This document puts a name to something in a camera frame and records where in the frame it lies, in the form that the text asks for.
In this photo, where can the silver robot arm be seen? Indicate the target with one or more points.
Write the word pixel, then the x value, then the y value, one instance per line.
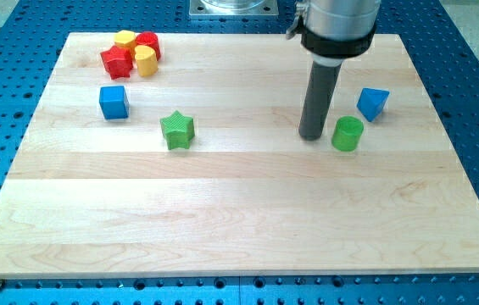
pixel 333 30

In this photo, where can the green star block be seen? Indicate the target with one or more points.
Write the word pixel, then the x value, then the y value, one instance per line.
pixel 178 130

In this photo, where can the red star block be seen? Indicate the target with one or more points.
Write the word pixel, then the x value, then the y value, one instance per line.
pixel 117 62

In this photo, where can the wooden board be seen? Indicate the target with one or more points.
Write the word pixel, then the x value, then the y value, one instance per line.
pixel 86 197

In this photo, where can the green cylinder block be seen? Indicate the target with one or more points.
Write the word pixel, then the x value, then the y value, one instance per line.
pixel 347 133

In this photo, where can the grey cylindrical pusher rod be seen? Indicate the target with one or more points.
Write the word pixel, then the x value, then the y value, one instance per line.
pixel 320 89

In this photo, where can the yellow cylinder block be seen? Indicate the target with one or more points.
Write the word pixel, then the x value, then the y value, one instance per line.
pixel 146 60

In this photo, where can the blue cube block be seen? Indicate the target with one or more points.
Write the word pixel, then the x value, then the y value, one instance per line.
pixel 114 102

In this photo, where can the blue triangular block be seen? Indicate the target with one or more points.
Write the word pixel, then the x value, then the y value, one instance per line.
pixel 371 102

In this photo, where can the red cylinder block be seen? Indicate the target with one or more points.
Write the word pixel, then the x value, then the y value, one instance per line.
pixel 149 39

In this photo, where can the yellow hexagon block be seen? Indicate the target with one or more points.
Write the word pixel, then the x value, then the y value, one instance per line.
pixel 126 39

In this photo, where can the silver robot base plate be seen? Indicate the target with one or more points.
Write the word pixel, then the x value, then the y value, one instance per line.
pixel 211 8

